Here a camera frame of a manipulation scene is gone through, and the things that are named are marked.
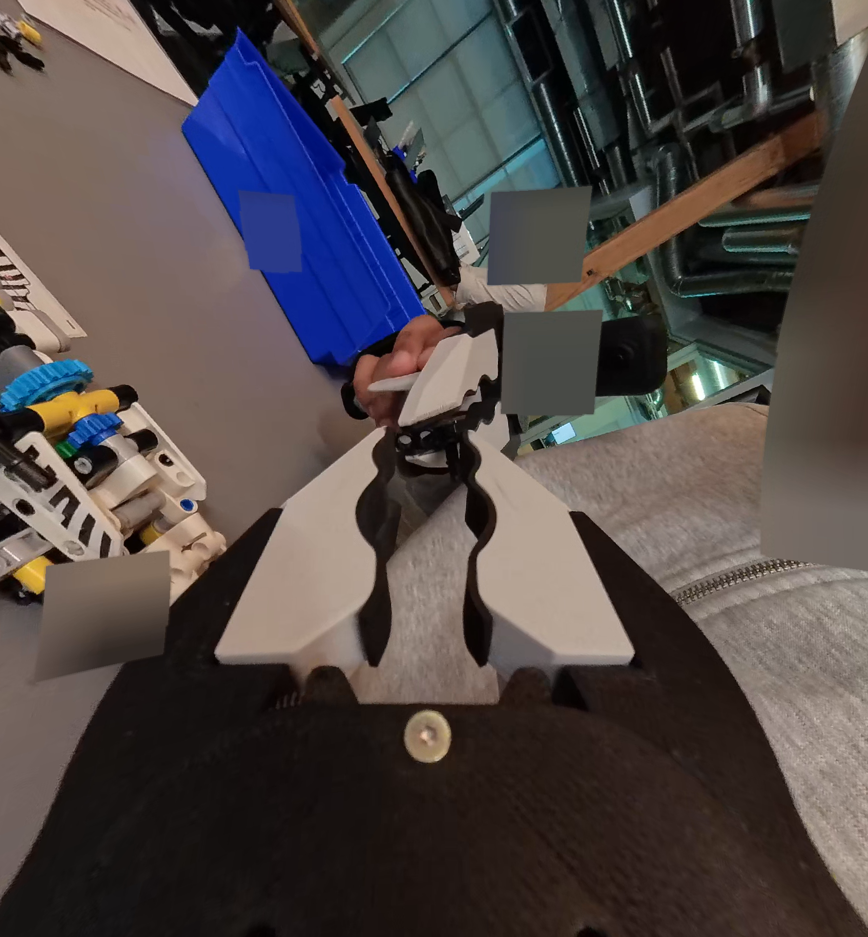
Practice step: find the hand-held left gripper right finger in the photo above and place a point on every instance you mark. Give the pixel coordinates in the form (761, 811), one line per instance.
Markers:
(551, 585)

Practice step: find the zebra striped sticker sheet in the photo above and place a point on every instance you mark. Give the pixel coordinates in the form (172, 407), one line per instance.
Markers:
(31, 293)

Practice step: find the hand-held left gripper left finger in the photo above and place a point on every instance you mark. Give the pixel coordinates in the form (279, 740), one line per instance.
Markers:
(309, 571)

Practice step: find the blue plastic bin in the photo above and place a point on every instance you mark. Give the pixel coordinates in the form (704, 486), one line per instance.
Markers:
(331, 241)

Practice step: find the lego helicopter model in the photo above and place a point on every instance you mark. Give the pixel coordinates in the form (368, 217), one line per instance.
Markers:
(148, 468)

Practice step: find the person's right forearm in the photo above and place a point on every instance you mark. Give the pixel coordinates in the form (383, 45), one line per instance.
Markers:
(507, 295)

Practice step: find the person's grey hoodie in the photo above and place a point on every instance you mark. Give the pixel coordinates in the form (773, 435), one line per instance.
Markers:
(734, 695)

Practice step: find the black lego connector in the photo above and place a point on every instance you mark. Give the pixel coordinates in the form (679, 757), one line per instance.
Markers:
(423, 439)

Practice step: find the person's right hand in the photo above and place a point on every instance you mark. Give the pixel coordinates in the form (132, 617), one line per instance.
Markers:
(397, 351)

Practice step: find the white printed paper sheet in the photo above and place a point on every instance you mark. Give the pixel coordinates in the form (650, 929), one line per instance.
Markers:
(126, 44)

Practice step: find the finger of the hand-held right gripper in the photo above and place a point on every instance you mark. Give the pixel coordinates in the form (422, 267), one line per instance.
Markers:
(441, 380)

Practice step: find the wooden background desk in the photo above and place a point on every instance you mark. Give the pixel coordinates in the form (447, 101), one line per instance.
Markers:
(697, 201)

